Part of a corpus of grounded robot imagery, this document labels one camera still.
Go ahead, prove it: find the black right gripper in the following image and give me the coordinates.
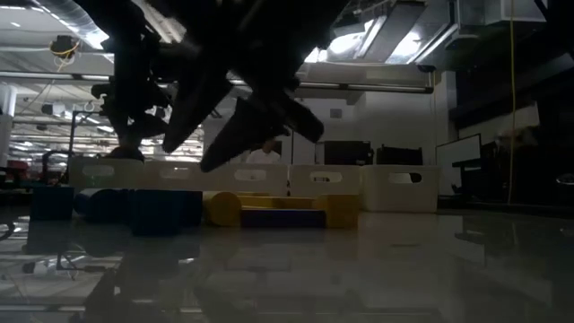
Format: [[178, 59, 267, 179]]
[[152, 26, 326, 174]]

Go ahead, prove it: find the yellow cylinder block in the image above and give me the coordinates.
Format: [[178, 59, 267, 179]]
[[203, 190, 244, 227]]

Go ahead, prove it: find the blue cylinder block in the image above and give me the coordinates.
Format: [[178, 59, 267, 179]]
[[73, 188, 132, 223]]

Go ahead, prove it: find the large blue block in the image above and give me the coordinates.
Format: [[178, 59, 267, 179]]
[[128, 188, 204, 238]]

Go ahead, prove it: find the person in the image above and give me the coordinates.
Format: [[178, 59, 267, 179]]
[[245, 137, 283, 165], [107, 145, 145, 163]]

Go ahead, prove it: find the white plastic bin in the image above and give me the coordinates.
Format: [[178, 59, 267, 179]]
[[215, 161, 290, 197], [67, 156, 145, 192], [361, 164, 441, 214], [143, 160, 218, 194], [289, 164, 362, 198]]

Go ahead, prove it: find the purple block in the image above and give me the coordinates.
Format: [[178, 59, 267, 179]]
[[240, 207, 327, 230]]

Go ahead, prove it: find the red background box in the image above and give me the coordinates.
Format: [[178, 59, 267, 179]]
[[6, 160, 30, 180]]

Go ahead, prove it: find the black monitor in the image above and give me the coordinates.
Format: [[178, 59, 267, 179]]
[[322, 140, 375, 167], [375, 144, 424, 168]]

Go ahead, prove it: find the horizontal ceiling pipe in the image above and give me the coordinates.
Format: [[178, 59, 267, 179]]
[[0, 70, 435, 95]]

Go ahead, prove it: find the whiteboard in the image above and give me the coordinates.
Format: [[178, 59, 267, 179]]
[[435, 133, 483, 198]]

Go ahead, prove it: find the ceiling cable reel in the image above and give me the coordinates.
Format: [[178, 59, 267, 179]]
[[48, 34, 83, 60]]

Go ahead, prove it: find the yellow hanging cable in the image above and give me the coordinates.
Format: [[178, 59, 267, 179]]
[[508, 0, 517, 205]]

